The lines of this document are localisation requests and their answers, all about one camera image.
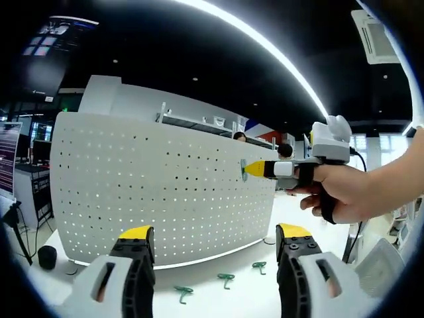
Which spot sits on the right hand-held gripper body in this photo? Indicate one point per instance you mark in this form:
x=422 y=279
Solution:
x=331 y=145

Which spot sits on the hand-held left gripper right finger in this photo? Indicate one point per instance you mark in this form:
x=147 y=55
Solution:
x=295 y=281

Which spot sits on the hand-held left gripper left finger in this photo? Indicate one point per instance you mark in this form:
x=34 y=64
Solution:
x=136 y=281

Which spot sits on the green hook assembly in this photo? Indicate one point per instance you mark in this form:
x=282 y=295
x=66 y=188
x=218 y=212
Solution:
x=226 y=276
x=259 y=264
x=183 y=289
x=243 y=177

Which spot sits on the white perforated mounting plate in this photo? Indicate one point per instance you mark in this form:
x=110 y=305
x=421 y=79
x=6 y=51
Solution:
x=149 y=198

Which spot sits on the person's right hand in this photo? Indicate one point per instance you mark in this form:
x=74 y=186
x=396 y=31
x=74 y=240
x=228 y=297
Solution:
x=348 y=195

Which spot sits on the white mesh office chair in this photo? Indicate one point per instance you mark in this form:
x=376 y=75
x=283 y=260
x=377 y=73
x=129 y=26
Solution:
x=384 y=261

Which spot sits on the black cylinder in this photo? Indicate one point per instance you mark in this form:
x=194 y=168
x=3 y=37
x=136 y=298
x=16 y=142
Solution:
x=47 y=257

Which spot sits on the white shelf rack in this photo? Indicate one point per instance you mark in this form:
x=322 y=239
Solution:
x=192 y=123

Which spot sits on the long ceiling light strip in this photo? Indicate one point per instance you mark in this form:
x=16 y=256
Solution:
x=275 y=47

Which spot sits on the ceiling air conditioner vent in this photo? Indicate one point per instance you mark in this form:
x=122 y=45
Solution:
x=374 y=39

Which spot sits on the white equipment cabinet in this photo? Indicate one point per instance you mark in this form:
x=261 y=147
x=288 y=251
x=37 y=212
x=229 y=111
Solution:
x=36 y=189

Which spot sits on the black tripod stand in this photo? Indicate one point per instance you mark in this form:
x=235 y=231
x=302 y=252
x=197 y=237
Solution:
x=12 y=213

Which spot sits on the black monitor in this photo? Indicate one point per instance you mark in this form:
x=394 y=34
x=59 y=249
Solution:
x=41 y=150

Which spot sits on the white square column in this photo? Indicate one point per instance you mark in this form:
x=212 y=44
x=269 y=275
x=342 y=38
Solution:
x=99 y=96

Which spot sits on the large dark wall screen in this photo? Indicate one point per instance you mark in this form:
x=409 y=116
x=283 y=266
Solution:
x=43 y=46

